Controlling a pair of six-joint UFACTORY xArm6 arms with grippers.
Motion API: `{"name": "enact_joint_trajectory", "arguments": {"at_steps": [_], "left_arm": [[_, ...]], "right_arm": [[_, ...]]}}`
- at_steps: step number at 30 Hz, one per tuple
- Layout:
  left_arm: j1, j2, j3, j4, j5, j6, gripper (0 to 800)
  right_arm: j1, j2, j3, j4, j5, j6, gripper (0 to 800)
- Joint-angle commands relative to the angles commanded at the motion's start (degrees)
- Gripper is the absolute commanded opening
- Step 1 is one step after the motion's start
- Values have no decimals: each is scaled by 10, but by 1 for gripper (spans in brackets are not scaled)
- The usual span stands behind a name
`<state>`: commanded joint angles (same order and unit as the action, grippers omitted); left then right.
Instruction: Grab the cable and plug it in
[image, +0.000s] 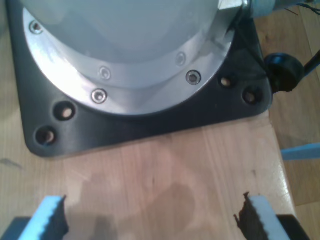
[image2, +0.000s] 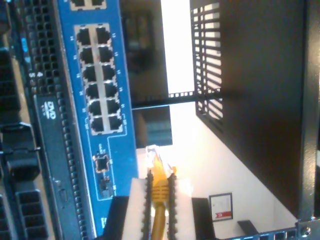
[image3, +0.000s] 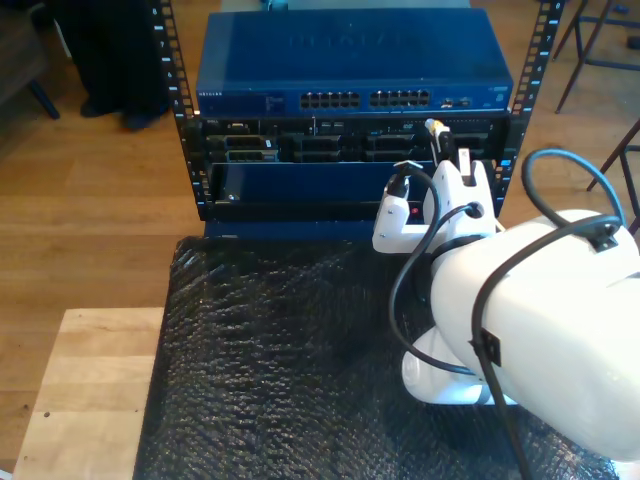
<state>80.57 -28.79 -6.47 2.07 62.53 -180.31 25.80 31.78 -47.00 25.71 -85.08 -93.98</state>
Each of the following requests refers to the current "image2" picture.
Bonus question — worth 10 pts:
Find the blue network switch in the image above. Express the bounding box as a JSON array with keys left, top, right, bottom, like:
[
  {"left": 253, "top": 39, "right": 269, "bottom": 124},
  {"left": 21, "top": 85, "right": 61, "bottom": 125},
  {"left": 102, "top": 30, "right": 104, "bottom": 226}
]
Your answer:
[{"left": 53, "top": 0, "right": 174, "bottom": 237}]

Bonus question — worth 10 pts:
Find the yellow network cable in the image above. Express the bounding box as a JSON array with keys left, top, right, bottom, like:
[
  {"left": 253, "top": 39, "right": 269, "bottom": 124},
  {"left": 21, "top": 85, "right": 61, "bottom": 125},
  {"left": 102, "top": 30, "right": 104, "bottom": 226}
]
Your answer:
[{"left": 145, "top": 144, "right": 179, "bottom": 240}]

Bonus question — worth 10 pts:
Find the framed certificate red ribbon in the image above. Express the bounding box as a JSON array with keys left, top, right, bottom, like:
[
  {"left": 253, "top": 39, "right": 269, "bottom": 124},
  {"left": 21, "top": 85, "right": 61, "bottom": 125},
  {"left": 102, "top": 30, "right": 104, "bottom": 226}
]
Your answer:
[{"left": 208, "top": 192, "right": 234, "bottom": 223}]

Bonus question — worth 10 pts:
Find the black rack server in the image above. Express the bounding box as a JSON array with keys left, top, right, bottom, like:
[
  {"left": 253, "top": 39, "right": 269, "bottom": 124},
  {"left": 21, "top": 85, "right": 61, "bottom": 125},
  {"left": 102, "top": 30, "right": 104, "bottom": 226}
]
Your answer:
[{"left": 0, "top": 0, "right": 98, "bottom": 240}]

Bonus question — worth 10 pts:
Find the black rack top frame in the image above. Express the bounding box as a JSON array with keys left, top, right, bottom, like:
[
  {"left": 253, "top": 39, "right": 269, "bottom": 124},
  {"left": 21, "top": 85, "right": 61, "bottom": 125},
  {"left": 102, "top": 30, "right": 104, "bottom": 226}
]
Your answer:
[{"left": 297, "top": 0, "right": 320, "bottom": 226}]

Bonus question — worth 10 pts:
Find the black vented rack panel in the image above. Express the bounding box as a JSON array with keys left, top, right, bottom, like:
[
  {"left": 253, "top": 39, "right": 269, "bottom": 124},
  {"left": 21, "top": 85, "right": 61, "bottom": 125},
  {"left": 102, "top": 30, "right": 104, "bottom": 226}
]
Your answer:
[{"left": 190, "top": 0, "right": 307, "bottom": 218}]

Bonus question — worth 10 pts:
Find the black wall beam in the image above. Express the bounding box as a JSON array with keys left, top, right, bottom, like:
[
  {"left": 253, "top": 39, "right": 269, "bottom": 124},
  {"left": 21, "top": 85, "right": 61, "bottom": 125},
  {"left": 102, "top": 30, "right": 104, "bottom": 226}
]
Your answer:
[{"left": 237, "top": 219, "right": 260, "bottom": 235}]

